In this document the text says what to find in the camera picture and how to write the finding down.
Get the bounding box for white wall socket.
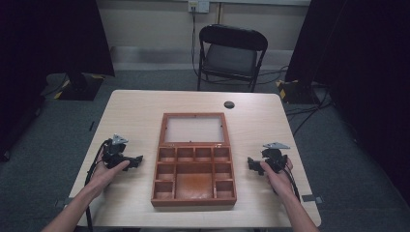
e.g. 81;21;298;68
188;0;211;15

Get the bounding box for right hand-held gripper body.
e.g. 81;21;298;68
259;141;291;174

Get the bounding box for black wall socket cable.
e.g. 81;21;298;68
190;6;202;78

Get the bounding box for black stand base yellow striped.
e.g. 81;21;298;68
40;72;106;102
276;78;321;105

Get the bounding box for black floor cables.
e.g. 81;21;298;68
255;64;335;138

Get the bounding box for hand-held gripper black cable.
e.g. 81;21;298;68
281;164;302;203
83;138;112;232

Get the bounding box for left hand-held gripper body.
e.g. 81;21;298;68
102;133;131;170

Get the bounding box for dark curtain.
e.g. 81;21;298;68
284;0;410;207
0;0;116;162

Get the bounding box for left hand-held gripper black cable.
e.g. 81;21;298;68
83;138;112;232

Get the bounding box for person's right hand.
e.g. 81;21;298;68
259;157;295;198

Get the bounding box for person's left hand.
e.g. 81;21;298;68
88;150;131;195

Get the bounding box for right hand-held gripper black cable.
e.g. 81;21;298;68
281;164;302;203

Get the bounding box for wooden compartment box with lid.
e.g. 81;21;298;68
150;111;238;208

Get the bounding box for black folding chair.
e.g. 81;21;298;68
196;23;270;94

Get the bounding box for grey table bracket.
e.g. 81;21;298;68
301;193;325;205

